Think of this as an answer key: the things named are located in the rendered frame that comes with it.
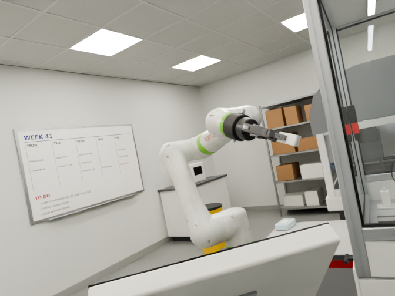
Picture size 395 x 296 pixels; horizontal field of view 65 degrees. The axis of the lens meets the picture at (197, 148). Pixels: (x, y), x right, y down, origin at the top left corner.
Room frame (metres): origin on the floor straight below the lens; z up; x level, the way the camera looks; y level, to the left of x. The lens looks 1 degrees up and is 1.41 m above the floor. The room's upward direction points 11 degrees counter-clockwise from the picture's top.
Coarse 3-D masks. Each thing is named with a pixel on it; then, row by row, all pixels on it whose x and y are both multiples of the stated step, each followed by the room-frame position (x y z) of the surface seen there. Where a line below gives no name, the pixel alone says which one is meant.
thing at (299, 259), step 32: (320, 224) 0.68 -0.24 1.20; (224, 256) 0.62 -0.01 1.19; (256, 256) 0.62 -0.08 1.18; (288, 256) 0.63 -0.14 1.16; (320, 256) 0.67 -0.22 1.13; (96, 288) 0.58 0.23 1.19; (128, 288) 0.58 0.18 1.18; (160, 288) 0.58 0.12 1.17; (192, 288) 0.60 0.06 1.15; (224, 288) 0.64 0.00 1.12; (256, 288) 0.68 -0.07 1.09; (288, 288) 0.73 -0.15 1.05
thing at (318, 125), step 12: (312, 108) 2.22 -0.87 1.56; (312, 120) 2.23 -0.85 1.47; (324, 120) 2.19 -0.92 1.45; (312, 132) 2.24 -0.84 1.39; (324, 132) 2.20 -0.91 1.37; (324, 144) 2.21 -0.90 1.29; (324, 156) 2.22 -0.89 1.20; (324, 168) 2.22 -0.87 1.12; (336, 192) 2.20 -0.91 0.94; (336, 204) 2.21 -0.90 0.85
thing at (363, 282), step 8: (360, 280) 0.94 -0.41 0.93; (368, 280) 0.93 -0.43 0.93; (376, 280) 0.92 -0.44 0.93; (384, 280) 0.91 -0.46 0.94; (392, 280) 0.90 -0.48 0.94; (360, 288) 0.94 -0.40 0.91; (368, 288) 0.93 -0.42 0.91; (376, 288) 0.92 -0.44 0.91; (384, 288) 0.91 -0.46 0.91; (392, 288) 0.90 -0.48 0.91
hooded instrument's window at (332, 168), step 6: (324, 138) 2.22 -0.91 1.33; (330, 144) 2.21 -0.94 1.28; (330, 150) 2.21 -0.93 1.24; (330, 156) 2.22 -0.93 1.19; (330, 162) 2.22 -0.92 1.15; (330, 168) 2.22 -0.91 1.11; (336, 174) 2.21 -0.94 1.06; (324, 180) 2.27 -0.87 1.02; (336, 180) 2.21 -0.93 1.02; (336, 186) 2.22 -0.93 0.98
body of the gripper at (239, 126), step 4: (240, 120) 1.01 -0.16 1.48; (244, 120) 0.99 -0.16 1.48; (248, 120) 0.99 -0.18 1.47; (252, 120) 1.00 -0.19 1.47; (240, 124) 0.99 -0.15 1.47; (252, 124) 1.00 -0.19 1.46; (256, 124) 1.01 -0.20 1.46; (236, 128) 1.01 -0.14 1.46; (240, 128) 0.99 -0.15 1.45; (236, 132) 1.01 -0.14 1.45; (240, 132) 0.99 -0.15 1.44; (244, 132) 0.99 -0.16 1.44; (248, 132) 0.98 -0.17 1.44; (240, 136) 1.00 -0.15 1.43; (244, 136) 0.99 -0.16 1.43; (248, 136) 1.00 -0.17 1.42; (252, 136) 1.01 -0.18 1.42; (248, 140) 1.01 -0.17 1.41
